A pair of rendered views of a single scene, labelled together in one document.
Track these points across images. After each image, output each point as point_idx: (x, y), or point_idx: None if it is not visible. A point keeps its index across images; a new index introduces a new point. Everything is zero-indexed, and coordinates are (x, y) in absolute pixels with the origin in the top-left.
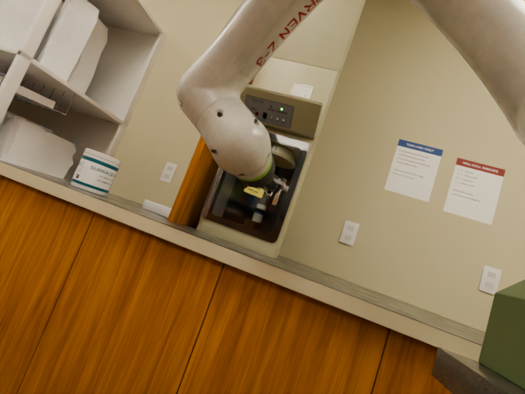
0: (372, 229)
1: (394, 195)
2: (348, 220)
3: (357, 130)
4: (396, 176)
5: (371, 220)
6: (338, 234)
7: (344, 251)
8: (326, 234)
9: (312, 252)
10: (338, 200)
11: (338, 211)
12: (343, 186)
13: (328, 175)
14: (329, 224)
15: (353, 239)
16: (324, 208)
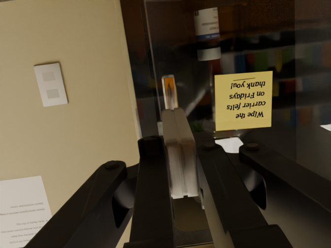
0: (21, 108)
1: (21, 172)
2: (63, 103)
3: (124, 239)
4: (35, 201)
5: (31, 121)
6: (66, 75)
7: (41, 51)
8: (84, 63)
9: (89, 22)
10: (95, 128)
11: (86, 111)
12: (100, 152)
13: (131, 159)
14: (88, 82)
15: (38, 77)
16: (110, 105)
